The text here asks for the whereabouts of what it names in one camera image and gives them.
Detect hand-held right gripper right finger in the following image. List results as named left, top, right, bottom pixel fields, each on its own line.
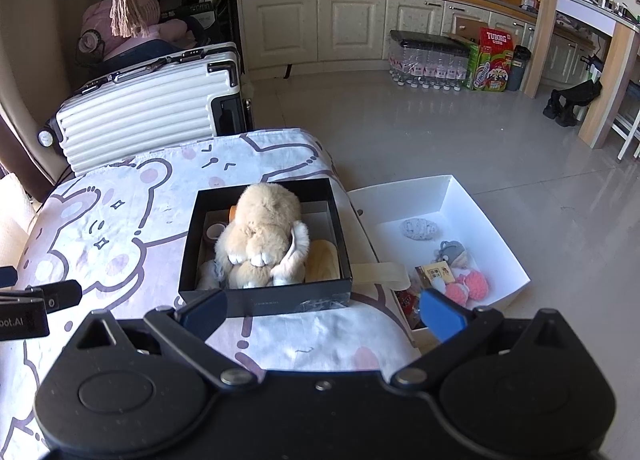
left=392, top=289, right=578, bottom=388

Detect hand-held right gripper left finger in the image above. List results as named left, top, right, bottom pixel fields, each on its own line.
left=75, top=289, right=257, bottom=388

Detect white tissue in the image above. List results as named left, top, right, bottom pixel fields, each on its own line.
left=197, top=260, right=223, bottom=289

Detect black cardboard box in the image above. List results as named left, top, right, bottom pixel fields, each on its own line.
left=177, top=177, right=354, bottom=319

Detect beige plush bunny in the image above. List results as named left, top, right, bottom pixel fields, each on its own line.
left=215, top=183, right=303, bottom=289

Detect oval wooden box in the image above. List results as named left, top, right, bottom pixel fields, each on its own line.
left=305, top=239, right=341, bottom=283

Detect red packet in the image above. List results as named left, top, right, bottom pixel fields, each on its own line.
left=395, top=287, right=423, bottom=328

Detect small yellow packet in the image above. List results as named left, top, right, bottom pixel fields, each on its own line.
left=415, top=263, right=451, bottom=286

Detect bear printed blanket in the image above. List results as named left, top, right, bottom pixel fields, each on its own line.
left=0, top=127, right=425, bottom=460

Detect white cardboard box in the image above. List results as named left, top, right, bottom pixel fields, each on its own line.
left=346, top=173, right=532, bottom=341

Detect white ribbed suitcase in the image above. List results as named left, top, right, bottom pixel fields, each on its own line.
left=37, top=42, right=249, bottom=176

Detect beige curtain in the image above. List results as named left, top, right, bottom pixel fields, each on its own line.
left=0, top=0, right=86, bottom=181

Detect red green carton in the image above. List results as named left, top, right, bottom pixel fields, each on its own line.
left=467, top=26, right=516, bottom=92

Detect pack of water bottles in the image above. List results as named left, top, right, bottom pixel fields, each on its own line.
left=389, top=30, right=473, bottom=90

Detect dark blue cloth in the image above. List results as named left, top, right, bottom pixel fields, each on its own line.
left=97, top=39, right=183, bottom=76

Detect black trash bin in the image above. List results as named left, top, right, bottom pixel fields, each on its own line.
left=505, top=45, right=532, bottom=92

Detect white stool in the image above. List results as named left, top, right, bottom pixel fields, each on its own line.
left=610, top=80, right=640, bottom=161

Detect wooden counter table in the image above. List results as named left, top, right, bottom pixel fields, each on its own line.
left=520, top=0, right=640, bottom=150

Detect brown cardboard box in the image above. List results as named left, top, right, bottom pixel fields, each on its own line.
left=446, top=18, right=492, bottom=44

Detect cream kitchen cabinets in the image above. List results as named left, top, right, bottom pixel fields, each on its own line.
left=231, top=0, right=601, bottom=86

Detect grey plush keychain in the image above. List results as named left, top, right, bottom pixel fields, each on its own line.
left=434, top=240, right=471, bottom=268

